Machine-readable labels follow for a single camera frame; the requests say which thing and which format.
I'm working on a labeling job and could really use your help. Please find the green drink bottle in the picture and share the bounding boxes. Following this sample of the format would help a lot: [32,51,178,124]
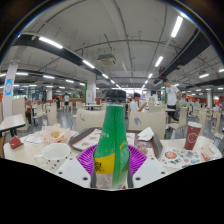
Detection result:
[90,89,131,191]

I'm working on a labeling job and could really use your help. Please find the person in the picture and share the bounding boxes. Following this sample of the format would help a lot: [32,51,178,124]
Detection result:
[63,93,71,112]
[163,78,183,124]
[129,92,148,113]

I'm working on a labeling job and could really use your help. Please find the dark food tray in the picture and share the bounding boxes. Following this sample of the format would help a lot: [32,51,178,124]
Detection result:
[68,126,164,159]

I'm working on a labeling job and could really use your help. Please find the crumpled food wrapper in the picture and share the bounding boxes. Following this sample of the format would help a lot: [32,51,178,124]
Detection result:
[39,123,73,144]

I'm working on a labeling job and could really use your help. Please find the ceiling air conditioner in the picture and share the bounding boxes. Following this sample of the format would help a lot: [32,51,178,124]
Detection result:
[97,53,117,66]

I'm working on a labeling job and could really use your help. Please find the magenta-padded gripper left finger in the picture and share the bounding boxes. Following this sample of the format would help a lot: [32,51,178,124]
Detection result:
[54,143,98,189]

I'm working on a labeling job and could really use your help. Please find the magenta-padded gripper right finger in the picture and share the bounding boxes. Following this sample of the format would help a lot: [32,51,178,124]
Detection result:
[128,144,169,189]

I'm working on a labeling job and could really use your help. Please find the blue round pillar sign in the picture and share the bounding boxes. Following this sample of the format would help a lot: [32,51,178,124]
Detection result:
[4,78,14,97]

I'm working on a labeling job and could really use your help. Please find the beige side table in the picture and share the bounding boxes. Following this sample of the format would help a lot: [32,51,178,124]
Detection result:
[0,113,27,138]

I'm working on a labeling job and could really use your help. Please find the small red box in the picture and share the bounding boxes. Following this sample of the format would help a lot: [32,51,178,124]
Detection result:
[8,135,24,150]

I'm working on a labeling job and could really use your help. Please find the ceiling lights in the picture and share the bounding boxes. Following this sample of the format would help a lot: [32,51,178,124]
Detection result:
[0,14,224,94]

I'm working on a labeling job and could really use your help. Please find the beige canteen chairs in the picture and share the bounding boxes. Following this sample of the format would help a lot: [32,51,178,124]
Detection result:
[13,96,224,138]

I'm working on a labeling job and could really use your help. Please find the red paper cup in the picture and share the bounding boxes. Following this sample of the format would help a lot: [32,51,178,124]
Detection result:
[184,121,203,151]

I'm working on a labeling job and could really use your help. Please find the printed sticker sheet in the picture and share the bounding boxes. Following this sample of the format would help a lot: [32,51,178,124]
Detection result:
[159,146,201,169]

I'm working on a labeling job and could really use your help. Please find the white napkin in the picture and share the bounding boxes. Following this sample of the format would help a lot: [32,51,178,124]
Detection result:
[137,126,155,142]

